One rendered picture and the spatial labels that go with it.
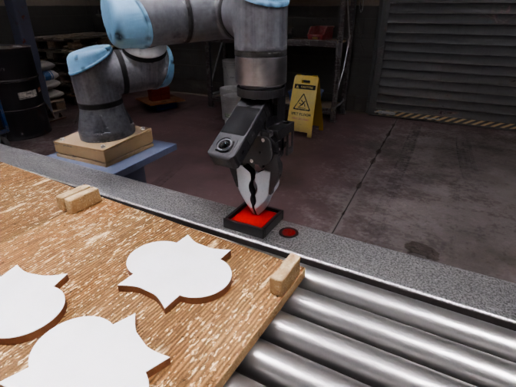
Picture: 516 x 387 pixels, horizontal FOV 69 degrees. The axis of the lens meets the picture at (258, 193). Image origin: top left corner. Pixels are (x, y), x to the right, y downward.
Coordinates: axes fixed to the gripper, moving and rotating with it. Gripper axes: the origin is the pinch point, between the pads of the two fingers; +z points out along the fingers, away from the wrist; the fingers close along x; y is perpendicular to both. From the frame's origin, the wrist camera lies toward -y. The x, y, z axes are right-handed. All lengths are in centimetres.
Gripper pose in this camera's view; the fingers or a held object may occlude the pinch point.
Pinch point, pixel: (254, 209)
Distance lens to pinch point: 63.2
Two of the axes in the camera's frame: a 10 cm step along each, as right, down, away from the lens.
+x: -8.8, -2.1, 4.3
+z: 0.0, 9.0, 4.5
